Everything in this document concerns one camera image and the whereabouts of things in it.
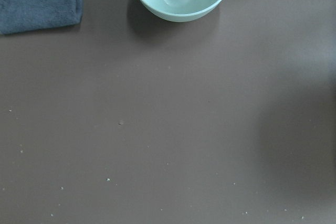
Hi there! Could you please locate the grey folded cloth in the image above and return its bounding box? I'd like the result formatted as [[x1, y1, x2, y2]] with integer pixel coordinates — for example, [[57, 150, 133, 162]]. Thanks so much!
[[1, 0, 83, 35]]

